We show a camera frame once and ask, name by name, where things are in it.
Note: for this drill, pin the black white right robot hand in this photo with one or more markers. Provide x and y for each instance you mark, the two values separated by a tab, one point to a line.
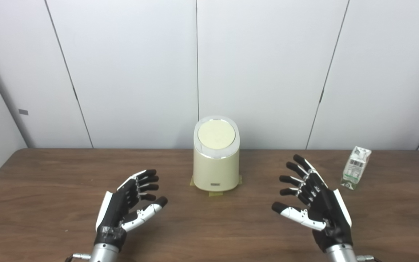
329	211

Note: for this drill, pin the small gray wall sticker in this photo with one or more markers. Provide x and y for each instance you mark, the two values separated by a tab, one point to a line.
23	112

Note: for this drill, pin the cream round bin lid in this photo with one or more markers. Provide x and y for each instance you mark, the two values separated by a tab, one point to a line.
216	134

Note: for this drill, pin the cream-colored round bin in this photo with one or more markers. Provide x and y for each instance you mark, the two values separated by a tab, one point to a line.
215	171

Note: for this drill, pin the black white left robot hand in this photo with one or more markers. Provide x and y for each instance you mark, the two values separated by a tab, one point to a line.
113	213

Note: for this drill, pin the white green milk carton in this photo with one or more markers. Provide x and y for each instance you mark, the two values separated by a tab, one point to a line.
355	169

